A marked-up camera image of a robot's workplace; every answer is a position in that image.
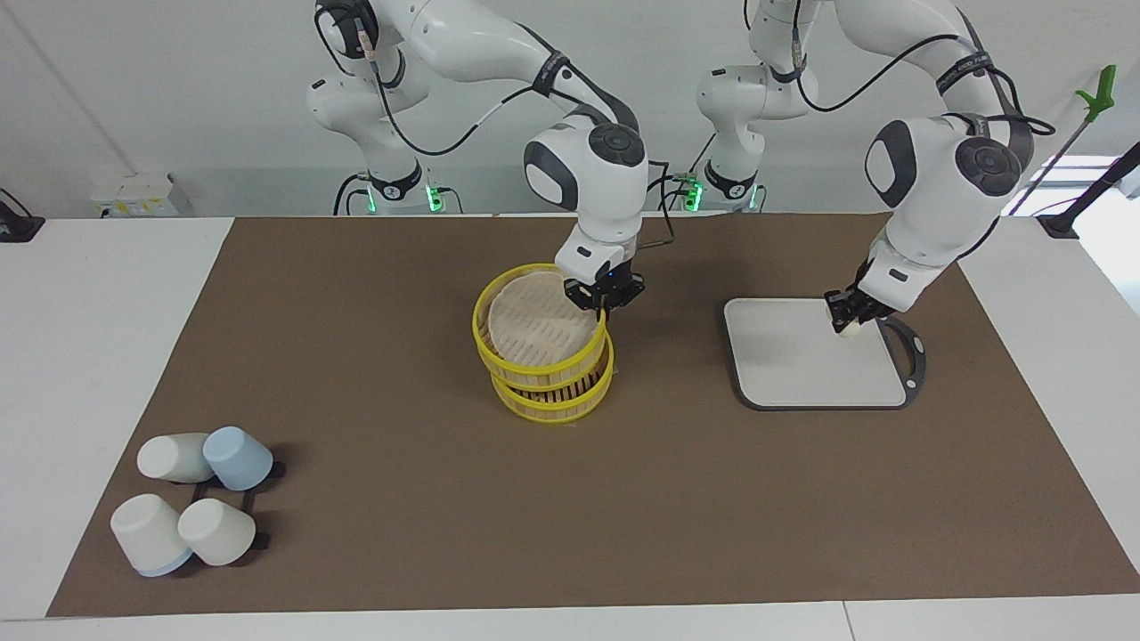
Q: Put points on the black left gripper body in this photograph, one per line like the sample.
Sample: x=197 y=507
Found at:
x=862 y=303

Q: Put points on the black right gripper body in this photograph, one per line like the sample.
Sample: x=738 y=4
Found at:
x=610 y=289

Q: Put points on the white steamed bun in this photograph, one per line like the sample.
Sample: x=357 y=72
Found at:
x=850 y=330

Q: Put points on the yellow steamer tier with liner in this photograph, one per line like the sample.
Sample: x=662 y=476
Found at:
x=525 y=369

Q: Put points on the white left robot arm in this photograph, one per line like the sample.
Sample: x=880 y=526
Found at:
x=935 y=178

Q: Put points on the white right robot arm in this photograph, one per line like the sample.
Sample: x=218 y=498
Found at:
x=588 y=169

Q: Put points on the white perforated steamer liner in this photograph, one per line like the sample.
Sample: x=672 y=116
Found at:
x=539 y=320

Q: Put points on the yellow bamboo steamer tier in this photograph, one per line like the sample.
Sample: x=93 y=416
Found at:
x=548 y=409

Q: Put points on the white cutting board grey rim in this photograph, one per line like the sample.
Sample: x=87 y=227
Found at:
x=784 y=365

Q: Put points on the black stand with clamp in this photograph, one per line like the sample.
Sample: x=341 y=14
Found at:
x=1060 y=224

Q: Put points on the brown table mat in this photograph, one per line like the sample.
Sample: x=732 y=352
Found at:
x=445 y=499

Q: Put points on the green tipped grabber pole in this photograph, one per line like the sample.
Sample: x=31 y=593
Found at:
x=1103 y=93

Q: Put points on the black cup rack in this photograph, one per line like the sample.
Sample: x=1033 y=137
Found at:
x=278 y=468

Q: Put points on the light blue plastic cup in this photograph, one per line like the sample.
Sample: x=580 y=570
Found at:
x=239 y=458

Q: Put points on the white plastic cup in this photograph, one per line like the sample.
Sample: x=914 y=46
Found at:
x=216 y=531
x=169 y=458

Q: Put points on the white power strip box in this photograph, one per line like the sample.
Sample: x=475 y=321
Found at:
x=138 y=196

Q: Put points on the white cup with blue rim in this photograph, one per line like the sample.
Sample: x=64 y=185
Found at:
x=147 y=532

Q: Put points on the black table clamp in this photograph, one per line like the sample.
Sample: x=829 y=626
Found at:
x=18 y=230

